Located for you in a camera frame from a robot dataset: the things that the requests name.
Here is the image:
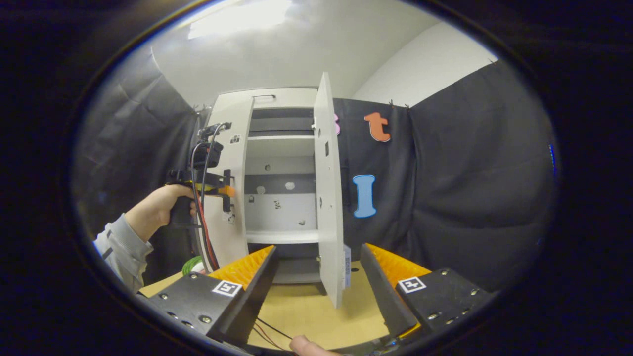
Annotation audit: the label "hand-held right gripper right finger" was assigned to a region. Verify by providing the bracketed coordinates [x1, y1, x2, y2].
[360, 242, 495, 339]

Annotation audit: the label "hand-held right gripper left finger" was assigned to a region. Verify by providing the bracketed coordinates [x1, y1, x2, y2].
[135, 245, 278, 347]

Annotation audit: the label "beige cabinet door camera sticker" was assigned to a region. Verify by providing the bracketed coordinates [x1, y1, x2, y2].
[198, 94, 255, 271]

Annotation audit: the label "beige double-door shoe cabinet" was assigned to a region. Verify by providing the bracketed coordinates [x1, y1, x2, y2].
[203, 88, 327, 285]

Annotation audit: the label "beige cabinet door shell sticker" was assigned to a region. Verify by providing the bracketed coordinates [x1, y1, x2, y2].
[313, 73, 345, 309]

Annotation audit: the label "white cabinet shelf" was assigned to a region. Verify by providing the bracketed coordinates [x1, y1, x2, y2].
[246, 229, 322, 245]
[246, 136, 316, 158]

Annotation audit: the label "beige cabinet drawer front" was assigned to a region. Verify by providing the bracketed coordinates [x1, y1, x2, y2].
[218, 88, 318, 110]

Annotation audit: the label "black backdrop cloth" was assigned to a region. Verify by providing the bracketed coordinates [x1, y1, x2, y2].
[72, 47, 559, 292]

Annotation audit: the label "thin gripper cable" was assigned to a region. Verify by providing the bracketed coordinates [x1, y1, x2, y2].
[189, 124, 222, 271]
[251, 316, 293, 351]

